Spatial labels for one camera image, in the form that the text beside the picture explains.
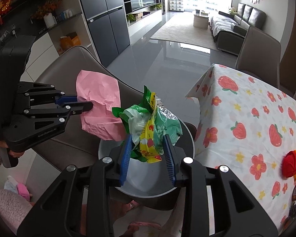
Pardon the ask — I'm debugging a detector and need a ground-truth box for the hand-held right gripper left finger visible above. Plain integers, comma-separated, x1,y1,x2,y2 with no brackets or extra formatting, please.
17,135,136,237

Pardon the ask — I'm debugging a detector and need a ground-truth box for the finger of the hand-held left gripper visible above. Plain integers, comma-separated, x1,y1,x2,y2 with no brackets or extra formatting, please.
11,101,94,132
17,81,79,106

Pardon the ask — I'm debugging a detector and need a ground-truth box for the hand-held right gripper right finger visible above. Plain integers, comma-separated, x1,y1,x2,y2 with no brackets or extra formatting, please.
163,134,279,237

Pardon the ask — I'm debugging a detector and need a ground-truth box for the yellow printed snack wrapper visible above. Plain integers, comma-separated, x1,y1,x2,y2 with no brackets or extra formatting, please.
133,85,163,164

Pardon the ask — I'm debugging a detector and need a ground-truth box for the pink paper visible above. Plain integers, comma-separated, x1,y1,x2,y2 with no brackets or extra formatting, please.
76,70,127,142

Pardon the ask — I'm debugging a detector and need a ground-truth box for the grey round trash bin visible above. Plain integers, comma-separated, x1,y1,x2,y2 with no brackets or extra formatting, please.
98,121,195,198

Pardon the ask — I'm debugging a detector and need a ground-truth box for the green plastic bag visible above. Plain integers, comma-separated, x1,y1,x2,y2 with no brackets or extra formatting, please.
112,105,183,158

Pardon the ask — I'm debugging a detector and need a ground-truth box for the silver foil wrapper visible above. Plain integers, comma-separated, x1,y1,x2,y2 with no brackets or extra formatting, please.
157,104,180,125

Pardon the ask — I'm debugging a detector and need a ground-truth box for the orange box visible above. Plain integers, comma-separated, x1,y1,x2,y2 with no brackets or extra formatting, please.
60,32,81,51

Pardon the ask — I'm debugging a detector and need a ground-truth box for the white vase with orange flowers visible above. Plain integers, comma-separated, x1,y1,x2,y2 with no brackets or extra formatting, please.
31,0,62,29

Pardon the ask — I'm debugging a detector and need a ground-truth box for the white open shelf unit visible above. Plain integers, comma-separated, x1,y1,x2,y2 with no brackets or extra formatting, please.
25,0,94,84

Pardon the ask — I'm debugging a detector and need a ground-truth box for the row of small bottles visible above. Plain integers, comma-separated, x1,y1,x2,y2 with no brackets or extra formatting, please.
55,9,73,20

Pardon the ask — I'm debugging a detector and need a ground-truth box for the dark tall cabinet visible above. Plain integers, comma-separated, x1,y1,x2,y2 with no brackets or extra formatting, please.
75,0,131,67

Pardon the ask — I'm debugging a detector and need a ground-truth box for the strawberry flower print tablecloth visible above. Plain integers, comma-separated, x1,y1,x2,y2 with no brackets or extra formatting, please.
185,64,296,237

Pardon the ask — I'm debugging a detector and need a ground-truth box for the pink white plush item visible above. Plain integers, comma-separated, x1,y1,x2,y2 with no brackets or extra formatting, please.
4,175,31,200

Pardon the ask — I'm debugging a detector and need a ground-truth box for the orange bottle with red cap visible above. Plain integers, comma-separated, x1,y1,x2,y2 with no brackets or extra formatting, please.
281,146,296,203

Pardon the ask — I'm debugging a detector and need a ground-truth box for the pink fuzzy clothing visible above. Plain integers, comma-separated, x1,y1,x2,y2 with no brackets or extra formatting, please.
0,187,34,236

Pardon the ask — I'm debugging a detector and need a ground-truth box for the beige rug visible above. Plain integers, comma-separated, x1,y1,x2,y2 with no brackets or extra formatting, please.
150,17,213,45

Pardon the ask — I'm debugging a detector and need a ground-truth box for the white drawer unit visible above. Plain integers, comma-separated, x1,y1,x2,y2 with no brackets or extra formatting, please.
168,0,183,11

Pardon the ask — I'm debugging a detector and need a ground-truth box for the grey leather sofa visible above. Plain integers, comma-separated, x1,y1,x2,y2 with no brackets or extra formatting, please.
210,3,267,55

